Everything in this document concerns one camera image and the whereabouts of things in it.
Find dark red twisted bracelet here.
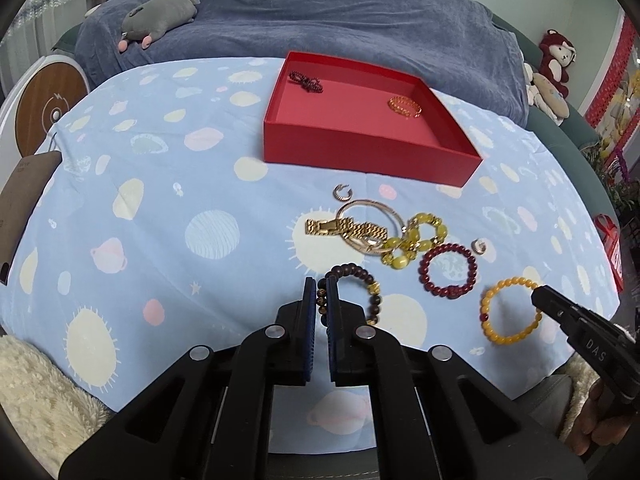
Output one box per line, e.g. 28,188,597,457
288,71,326,94

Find dark red bead bracelet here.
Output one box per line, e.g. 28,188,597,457
419,242,477,301

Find gold bead bracelet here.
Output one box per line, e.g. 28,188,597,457
388,96,422,119

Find gold watch band bracelet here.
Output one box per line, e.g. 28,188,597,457
305,217,388,241

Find person's right hand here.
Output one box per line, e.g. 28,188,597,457
569,379,635,457

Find red monkey plush toy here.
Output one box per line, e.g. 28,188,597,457
537,29,577,98

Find orange bead bracelet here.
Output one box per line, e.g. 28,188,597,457
480,277,548,346

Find red paper garland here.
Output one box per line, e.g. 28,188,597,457
585,15,637,126

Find white fluffy cloth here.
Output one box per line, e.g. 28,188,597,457
0,335,113,461

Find person's grey trousers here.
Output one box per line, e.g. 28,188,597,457
515,372,573,443

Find grey plush toy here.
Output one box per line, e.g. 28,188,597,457
117,0,201,53

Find white machine with wooden disc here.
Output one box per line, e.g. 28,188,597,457
0,52,91,171

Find red cardboard box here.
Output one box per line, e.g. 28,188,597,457
263,51,484,188

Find blue planet print tablecloth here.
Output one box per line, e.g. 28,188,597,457
0,55,623,456

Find beige plush toy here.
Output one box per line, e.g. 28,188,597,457
522,62,571,126

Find potted plant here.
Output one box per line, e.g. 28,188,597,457
582,140,636,221

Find red gift box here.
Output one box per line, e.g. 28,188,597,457
595,214,623,293

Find rose gold bangle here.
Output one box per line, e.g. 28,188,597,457
335,200,403,256

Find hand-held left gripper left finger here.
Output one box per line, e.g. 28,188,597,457
59,276,321,480

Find yellow large bead bracelet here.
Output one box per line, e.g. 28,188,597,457
381,212,448,268

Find teal sofa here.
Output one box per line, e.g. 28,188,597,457
492,12,616,221

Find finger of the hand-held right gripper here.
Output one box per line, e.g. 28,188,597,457
531,285,583,335

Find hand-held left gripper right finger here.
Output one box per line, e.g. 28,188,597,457
326,277,588,480

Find blue-grey sofa blanket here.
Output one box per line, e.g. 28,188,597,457
74,0,531,128

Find dark brown bead bracelet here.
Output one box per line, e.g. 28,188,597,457
317,265,385,328

